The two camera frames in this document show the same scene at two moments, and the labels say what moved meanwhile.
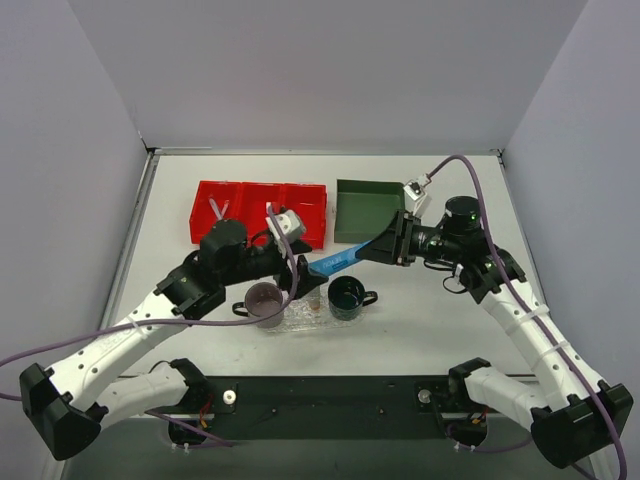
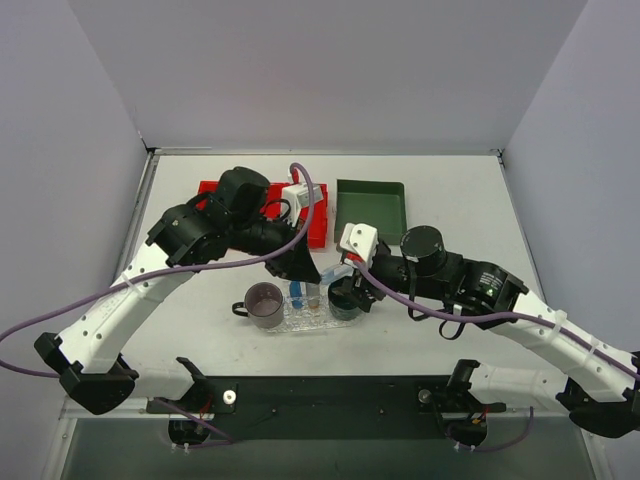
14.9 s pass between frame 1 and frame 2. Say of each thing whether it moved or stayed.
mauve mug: stayed
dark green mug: stayed
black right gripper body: moved
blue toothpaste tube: moved
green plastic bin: stayed
